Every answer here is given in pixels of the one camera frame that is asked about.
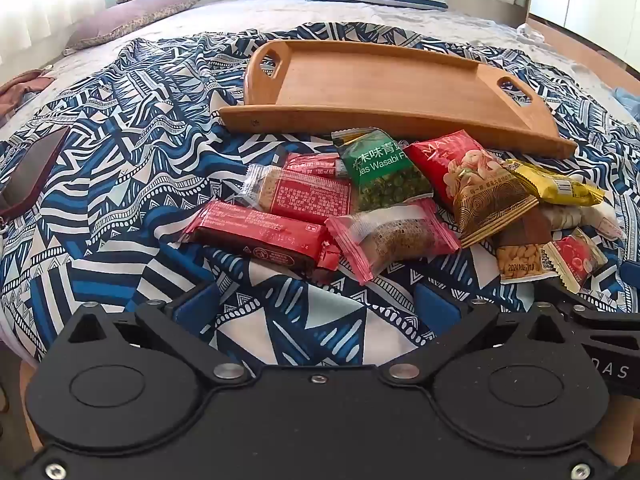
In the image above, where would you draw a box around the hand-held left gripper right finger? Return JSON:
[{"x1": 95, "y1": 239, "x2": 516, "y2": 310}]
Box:
[{"x1": 387, "y1": 282, "x2": 581, "y2": 387}]

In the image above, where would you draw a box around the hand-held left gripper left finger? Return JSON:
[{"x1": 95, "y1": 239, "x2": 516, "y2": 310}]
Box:
[{"x1": 65, "y1": 282, "x2": 253, "y2": 388}]

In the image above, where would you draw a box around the brown peanut packet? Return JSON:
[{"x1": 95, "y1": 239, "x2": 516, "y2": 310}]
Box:
[{"x1": 492, "y1": 207, "x2": 558, "y2": 286}]

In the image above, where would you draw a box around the white nougat bar packet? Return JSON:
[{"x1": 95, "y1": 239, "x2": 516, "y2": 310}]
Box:
[{"x1": 537, "y1": 202, "x2": 623, "y2": 241}]

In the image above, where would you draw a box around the pink clear snack packet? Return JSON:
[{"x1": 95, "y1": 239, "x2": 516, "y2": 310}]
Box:
[{"x1": 324, "y1": 199, "x2": 462, "y2": 286}]

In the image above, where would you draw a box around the long dark red bar packet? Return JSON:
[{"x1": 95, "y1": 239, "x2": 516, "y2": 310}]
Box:
[{"x1": 182, "y1": 199, "x2": 343, "y2": 273}]

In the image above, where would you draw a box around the yellow snack packet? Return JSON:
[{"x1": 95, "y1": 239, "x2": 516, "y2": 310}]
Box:
[{"x1": 502, "y1": 159, "x2": 607, "y2": 207}]

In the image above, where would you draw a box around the red gold nut packet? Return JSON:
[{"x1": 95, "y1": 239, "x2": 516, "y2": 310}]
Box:
[{"x1": 404, "y1": 130, "x2": 540, "y2": 250}]

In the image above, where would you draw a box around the green pea packet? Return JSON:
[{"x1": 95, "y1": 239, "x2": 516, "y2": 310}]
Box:
[{"x1": 331, "y1": 127, "x2": 435, "y2": 213}]

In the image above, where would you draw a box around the red clear biscuit packet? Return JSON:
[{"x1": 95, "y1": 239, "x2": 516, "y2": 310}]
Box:
[
  {"x1": 282, "y1": 152, "x2": 351, "y2": 178},
  {"x1": 235, "y1": 164, "x2": 353, "y2": 226}
]

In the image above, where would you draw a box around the wooden tray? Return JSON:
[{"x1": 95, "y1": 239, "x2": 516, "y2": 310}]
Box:
[{"x1": 218, "y1": 39, "x2": 579, "y2": 161}]

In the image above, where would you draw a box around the blue cloth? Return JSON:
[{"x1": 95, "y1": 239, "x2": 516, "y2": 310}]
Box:
[{"x1": 612, "y1": 85, "x2": 640, "y2": 121}]

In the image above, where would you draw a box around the blue patterned blanket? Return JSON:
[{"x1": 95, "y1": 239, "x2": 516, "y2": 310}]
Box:
[{"x1": 0, "y1": 22, "x2": 640, "y2": 376}]

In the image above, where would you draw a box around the wooden bed platform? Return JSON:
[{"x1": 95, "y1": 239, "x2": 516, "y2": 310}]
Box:
[{"x1": 525, "y1": 10, "x2": 640, "y2": 78}]

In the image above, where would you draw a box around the reddish brown cloth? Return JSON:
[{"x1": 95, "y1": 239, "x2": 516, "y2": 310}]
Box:
[{"x1": 0, "y1": 69, "x2": 56, "y2": 111}]

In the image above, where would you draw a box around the grey bed sheet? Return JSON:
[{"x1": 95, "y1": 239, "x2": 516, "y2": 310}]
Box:
[{"x1": 0, "y1": 0, "x2": 640, "y2": 126}]

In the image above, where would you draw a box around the purple pillow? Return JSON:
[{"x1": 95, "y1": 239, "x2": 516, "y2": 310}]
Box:
[{"x1": 62, "y1": 0, "x2": 201, "y2": 56}]

